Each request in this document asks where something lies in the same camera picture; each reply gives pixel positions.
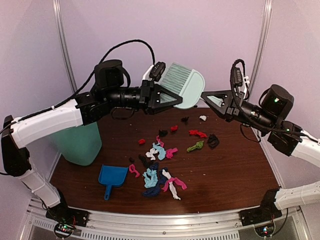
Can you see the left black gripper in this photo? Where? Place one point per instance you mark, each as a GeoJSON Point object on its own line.
{"type": "Point", "coordinates": [148, 91]}

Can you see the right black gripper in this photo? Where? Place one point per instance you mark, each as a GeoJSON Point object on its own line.
{"type": "Point", "coordinates": [230, 113]}

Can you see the mint green hand brush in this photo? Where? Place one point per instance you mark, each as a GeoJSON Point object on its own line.
{"type": "Point", "coordinates": [183, 81]}

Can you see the blue plastic dustpan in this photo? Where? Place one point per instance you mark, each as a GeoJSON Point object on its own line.
{"type": "Point", "coordinates": [112, 177]}

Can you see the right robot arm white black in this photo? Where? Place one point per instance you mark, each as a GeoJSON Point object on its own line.
{"type": "Point", "coordinates": [286, 137]}

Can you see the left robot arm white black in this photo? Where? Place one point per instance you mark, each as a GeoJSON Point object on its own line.
{"type": "Point", "coordinates": [17, 133]}

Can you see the white scrap far back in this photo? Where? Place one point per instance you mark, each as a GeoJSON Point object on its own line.
{"type": "Point", "coordinates": [203, 117]}

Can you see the red scrap upper centre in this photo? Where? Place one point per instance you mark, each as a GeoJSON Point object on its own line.
{"type": "Point", "coordinates": [174, 128]}

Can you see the black scrap far back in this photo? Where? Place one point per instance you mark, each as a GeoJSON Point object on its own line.
{"type": "Point", "coordinates": [185, 120]}

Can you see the black scrap upper centre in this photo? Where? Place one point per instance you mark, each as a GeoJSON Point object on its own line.
{"type": "Point", "coordinates": [162, 133]}

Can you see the small red paper scrap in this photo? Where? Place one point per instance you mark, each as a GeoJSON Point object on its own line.
{"type": "Point", "coordinates": [142, 141]}

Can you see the pink scrap upper small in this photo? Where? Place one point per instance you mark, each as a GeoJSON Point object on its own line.
{"type": "Point", "coordinates": [158, 139]}

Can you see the light blue scrap upper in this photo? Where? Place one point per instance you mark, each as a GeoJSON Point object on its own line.
{"type": "Point", "coordinates": [161, 151]}

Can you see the light blue scrap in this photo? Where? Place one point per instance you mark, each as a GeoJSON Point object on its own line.
{"type": "Point", "coordinates": [161, 151]}
{"type": "Point", "coordinates": [150, 178]}

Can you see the pink paper scrap middle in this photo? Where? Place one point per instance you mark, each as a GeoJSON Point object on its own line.
{"type": "Point", "coordinates": [170, 153]}

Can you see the pink paper scrap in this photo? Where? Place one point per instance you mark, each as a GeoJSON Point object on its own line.
{"type": "Point", "coordinates": [176, 181]}
{"type": "Point", "coordinates": [170, 153]}
{"type": "Point", "coordinates": [132, 169]}

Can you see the white paper scrap upper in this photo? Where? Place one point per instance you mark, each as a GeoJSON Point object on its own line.
{"type": "Point", "coordinates": [151, 154]}

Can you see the white paper scrap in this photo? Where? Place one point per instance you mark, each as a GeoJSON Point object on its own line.
{"type": "Point", "coordinates": [151, 154]}
{"type": "Point", "coordinates": [172, 188]}

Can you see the black paper scrap centre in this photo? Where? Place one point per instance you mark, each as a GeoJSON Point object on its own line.
{"type": "Point", "coordinates": [146, 163]}

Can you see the pink paper scrap left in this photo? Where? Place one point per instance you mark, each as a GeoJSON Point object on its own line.
{"type": "Point", "coordinates": [132, 169]}

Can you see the white paper scrap lower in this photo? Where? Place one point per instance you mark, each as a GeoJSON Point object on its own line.
{"type": "Point", "coordinates": [172, 188]}

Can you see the light blue scrap lower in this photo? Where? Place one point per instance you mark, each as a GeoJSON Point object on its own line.
{"type": "Point", "coordinates": [150, 178]}

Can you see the pink paper scrap lower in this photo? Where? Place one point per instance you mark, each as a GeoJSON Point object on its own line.
{"type": "Point", "coordinates": [176, 181]}

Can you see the green plastic trash bin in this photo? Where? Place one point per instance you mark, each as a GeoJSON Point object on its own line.
{"type": "Point", "coordinates": [79, 145]}

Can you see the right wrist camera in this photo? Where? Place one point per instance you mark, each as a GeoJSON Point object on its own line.
{"type": "Point", "coordinates": [241, 83]}

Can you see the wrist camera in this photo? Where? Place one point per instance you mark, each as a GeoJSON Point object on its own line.
{"type": "Point", "coordinates": [154, 72]}
{"type": "Point", "coordinates": [241, 83]}

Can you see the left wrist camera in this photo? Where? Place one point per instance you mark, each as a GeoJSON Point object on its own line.
{"type": "Point", "coordinates": [154, 72]}

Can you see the right aluminium corner post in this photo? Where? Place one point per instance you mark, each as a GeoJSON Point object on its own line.
{"type": "Point", "coordinates": [264, 31]}

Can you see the aluminium corner post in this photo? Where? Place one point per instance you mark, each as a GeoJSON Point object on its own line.
{"type": "Point", "coordinates": [63, 44]}
{"type": "Point", "coordinates": [264, 31]}

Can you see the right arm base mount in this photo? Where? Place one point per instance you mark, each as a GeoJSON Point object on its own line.
{"type": "Point", "coordinates": [265, 212]}

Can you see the aluminium front frame rail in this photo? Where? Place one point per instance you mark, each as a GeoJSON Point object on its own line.
{"type": "Point", "coordinates": [223, 225]}

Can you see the left aluminium corner post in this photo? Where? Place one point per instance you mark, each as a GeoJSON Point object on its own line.
{"type": "Point", "coordinates": [63, 44]}

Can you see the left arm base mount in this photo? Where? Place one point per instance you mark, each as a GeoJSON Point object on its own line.
{"type": "Point", "coordinates": [64, 214]}

